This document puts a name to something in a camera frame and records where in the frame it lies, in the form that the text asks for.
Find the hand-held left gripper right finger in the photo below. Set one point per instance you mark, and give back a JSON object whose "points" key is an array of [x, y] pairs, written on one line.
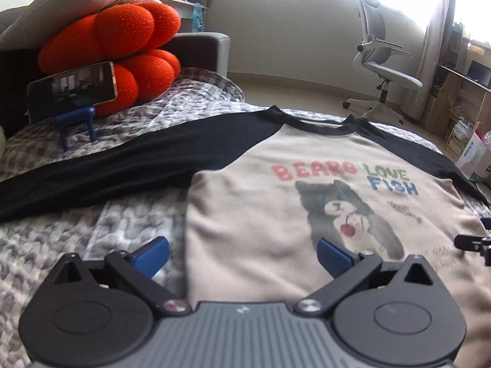
{"points": [[333, 257]]}

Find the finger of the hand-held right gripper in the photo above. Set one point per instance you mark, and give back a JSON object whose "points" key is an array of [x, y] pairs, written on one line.
{"points": [[487, 224], [470, 242]]}

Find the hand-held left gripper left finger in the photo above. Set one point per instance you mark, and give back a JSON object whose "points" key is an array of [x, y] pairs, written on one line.
{"points": [[151, 255]]}

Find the beige black raglan shirt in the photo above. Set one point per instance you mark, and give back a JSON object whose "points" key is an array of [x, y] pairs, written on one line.
{"points": [[249, 199]]}

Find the white plastic bag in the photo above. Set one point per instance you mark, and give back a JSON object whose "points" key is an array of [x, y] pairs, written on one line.
{"points": [[475, 157]]}

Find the grey checked quilt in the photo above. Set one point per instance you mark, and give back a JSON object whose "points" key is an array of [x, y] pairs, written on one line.
{"points": [[76, 237]]}

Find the wooden shelf unit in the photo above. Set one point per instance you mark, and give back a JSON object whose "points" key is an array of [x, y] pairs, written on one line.
{"points": [[441, 99]]}

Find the blue phone stand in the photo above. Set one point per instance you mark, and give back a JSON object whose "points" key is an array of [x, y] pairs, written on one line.
{"points": [[73, 115]]}

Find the white office chair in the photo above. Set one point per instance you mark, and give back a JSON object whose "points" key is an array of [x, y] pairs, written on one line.
{"points": [[391, 71]]}

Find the smartphone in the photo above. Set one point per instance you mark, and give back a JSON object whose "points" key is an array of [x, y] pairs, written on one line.
{"points": [[73, 88]]}

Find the orange knitted pumpkin cushion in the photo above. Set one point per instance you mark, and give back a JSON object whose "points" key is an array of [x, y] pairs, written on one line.
{"points": [[149, 69], [122, 27]]}

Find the grey sofa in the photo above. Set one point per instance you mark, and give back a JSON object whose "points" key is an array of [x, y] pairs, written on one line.
{"points": [[203, 51]]}

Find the blue patterned bag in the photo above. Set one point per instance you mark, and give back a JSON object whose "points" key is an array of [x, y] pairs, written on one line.
{"points": [[198, 19]]}

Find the white desk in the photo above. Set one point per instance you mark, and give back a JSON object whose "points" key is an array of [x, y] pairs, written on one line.
{"points": [[180, 7]]}

